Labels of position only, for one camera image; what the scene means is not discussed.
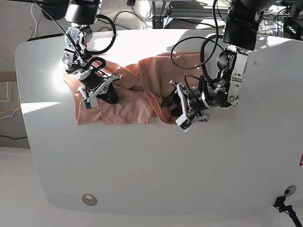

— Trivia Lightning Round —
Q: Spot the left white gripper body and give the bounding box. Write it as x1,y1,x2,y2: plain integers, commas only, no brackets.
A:
169,80,209,132

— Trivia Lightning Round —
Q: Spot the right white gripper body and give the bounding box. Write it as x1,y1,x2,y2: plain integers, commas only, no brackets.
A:
78,73,123,110

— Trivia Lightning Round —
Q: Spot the salmon pink T-shirt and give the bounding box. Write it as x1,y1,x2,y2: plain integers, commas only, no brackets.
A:
63,51,209,126

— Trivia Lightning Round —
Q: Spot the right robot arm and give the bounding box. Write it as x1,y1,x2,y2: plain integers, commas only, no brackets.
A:
62,0,122,109

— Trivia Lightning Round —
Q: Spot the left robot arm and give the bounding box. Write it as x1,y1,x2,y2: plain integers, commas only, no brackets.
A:
162,0,275,131

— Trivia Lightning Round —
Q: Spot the black round base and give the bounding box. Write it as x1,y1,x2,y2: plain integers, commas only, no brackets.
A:
42,0,69,20

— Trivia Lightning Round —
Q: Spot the metal table grommet left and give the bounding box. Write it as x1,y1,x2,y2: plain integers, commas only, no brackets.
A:
82,194,98,206

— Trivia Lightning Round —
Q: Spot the metal table grommet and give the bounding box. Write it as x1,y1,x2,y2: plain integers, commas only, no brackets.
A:
284,185,296,196
82,194,98,206

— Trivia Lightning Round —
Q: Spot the red warning sticker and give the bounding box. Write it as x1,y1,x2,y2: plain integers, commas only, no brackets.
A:
299,153,303,166

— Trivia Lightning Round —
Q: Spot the metal table grommet right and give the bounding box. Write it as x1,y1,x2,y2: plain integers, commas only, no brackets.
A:
284,185,296,196

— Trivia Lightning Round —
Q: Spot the black table clamp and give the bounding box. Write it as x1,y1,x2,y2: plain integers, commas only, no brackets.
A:
273,196,302,227

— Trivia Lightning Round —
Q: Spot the yellow cable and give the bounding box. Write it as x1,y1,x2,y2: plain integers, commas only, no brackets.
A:
0,94,22,120

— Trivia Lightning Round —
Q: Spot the aluminium frame stand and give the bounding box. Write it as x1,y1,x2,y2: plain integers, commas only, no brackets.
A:
148,0,214,29

